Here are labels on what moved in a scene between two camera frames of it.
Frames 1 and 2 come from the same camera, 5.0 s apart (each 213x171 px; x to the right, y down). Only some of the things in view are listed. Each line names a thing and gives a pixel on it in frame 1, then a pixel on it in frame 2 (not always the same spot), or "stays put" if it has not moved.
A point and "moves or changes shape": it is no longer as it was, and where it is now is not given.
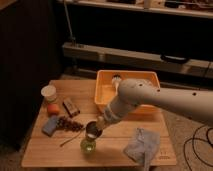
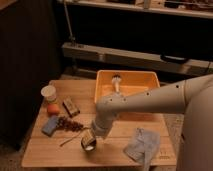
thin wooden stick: x=70 y=139 stays put
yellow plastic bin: x=105 y=90 stays put
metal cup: x=92 y=130 moves or changes shape
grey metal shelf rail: x=137 y=58 stays put
